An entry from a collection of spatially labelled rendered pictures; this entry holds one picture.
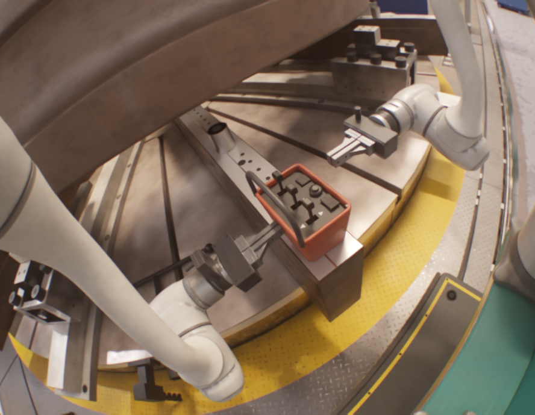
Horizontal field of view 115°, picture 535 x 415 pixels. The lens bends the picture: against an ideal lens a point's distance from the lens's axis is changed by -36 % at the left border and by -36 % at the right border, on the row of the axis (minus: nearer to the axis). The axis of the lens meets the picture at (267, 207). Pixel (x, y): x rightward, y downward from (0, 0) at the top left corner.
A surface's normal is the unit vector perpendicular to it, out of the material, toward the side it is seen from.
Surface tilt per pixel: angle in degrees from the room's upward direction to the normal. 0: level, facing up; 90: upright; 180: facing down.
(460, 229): 0
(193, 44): 90
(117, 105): 90
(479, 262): 0
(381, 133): 0
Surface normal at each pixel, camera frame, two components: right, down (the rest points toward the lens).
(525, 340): -0.28, -0.62
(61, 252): 0.81, 0.52
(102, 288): 0.59, 0.18
